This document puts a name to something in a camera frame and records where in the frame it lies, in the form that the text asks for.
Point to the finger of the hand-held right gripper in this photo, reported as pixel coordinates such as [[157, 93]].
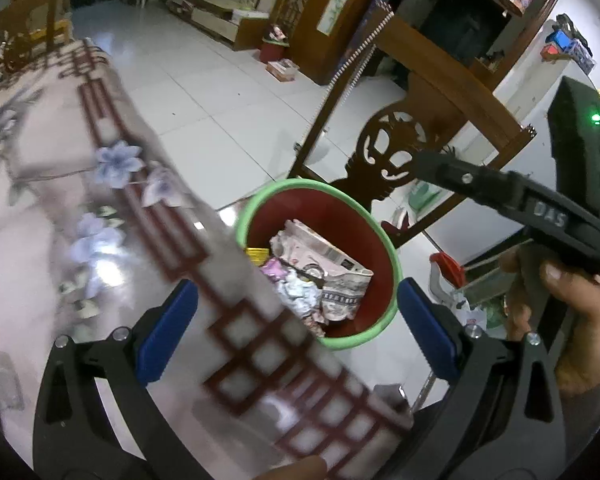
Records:
[[500, 190]]

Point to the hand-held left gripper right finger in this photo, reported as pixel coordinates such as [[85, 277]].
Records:
[[427, 332]]

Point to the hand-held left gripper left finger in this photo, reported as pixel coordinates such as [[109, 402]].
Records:
[[167, 332]]

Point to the pink plastic bag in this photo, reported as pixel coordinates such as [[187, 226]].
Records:
[[272, 269]]

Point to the red bin green rim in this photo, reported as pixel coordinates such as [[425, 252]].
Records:
[[360, 225]]

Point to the silver bag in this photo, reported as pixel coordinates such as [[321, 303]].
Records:
[[325, 255]]

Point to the person's right forearm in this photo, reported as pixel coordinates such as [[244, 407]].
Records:
[[587, 417]]

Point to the person's right hand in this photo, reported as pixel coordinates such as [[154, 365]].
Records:
[[582, 330]]

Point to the person's left hand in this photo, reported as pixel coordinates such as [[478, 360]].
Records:
[[292, 469]]

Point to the red white plastic tool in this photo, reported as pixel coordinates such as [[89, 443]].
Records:
[[447, 270]]

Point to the green white detergent bottle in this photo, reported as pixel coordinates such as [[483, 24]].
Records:
[[422, 195]]

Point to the white refrigerator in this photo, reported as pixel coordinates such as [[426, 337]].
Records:
[[530, 100]]

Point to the blue red toy boxes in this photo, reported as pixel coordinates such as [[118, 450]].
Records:
[[567, 47]]

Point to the red slipper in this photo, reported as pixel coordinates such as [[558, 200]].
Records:
[[395, 221]]

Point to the wooden chair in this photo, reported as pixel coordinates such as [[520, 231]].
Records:
[[430, 55]]

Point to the wooden lattice partition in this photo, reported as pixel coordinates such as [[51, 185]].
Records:
[[367, 20]]

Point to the hanging picture panel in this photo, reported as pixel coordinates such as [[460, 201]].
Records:
[[333, 10]]

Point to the small cardboard box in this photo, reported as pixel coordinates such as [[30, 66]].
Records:
[[281, 70]]

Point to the red flower pot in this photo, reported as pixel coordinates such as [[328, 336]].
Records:
[[274, 52]]

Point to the low television cabinet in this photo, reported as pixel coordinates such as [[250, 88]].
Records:
[[210, 15]]

